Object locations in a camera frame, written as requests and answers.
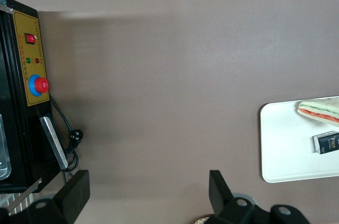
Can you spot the silver machine bar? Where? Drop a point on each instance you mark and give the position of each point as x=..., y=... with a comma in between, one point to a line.
x=54, y=143

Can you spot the brown table cover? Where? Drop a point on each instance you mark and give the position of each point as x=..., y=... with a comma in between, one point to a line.
x=159, y=75

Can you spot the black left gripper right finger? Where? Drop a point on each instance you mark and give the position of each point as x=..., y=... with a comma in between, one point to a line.
x=219, y=195

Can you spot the red rocker switch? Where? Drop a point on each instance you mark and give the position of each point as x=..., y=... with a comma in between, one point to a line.
x=30, y=39

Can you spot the light wicker basket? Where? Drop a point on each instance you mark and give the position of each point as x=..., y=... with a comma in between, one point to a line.
x=204, y=220

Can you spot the beige serving tray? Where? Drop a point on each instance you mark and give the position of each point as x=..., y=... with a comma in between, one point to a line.
x=286, y=155

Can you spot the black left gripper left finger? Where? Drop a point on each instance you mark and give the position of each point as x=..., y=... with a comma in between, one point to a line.
x=75, y=195

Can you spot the black gold-print small box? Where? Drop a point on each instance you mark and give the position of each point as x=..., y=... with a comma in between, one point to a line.
x=328, y=143

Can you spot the wrapped triangle sandwich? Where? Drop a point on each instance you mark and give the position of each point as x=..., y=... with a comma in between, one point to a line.
x=320, y=112

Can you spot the black yellow-panel sealing machine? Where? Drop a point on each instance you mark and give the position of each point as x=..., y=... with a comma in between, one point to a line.
x=16, y=128

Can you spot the red emergency stop button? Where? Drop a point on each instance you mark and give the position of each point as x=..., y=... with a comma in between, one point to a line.
x=39, y=85

